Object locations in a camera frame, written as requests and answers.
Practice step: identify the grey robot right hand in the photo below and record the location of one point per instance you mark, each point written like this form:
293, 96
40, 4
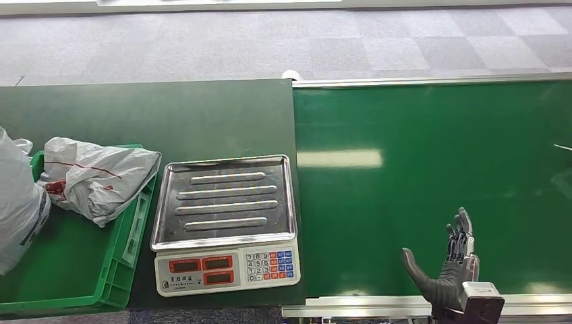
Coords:
447, 286

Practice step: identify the grey plastic package with barcode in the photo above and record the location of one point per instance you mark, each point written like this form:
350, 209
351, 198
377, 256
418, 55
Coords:
18, 214

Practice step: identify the green conveyor belt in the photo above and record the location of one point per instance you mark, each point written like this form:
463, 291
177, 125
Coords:
424, 156

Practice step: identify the white conveyor roller end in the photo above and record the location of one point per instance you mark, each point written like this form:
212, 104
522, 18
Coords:
291, 75

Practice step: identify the grey plastic package red stripe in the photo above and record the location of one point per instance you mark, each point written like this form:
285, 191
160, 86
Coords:
98, 179

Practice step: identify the white electronic scale body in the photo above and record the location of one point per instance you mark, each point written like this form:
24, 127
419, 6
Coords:
223, 273

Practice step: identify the stainless steel scale tray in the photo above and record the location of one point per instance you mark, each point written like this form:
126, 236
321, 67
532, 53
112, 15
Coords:
223, 201

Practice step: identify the green plastic crate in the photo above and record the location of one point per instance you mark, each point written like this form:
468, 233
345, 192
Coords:
71, 268

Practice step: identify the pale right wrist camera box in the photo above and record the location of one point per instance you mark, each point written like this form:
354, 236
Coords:
482, 304

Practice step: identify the silver conveyor side rail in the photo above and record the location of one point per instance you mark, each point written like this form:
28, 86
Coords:
348, 306
424, 81

